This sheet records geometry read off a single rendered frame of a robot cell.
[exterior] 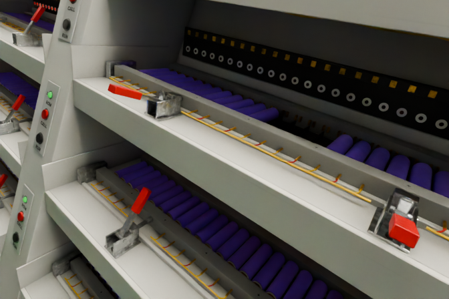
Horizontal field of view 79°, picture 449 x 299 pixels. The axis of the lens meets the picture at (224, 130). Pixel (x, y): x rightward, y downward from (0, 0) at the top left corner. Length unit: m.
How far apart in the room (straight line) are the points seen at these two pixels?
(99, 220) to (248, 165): 0.28
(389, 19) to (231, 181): 0.19
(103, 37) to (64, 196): 0.27
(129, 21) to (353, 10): 0.37
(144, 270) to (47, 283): 0.28
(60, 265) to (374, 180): 0.55
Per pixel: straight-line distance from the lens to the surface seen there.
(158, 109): 0.34
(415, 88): 0.39
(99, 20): 0.49
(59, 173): 0.54
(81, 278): 0.62
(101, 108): 0.42
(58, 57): 0.53
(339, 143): 0.33
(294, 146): 0.29
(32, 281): 0.66
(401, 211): 0.24
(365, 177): 0.28
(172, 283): 0.40
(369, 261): 0.25
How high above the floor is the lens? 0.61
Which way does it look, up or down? 9 degrees down
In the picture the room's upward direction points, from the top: 20 degrees clockwise
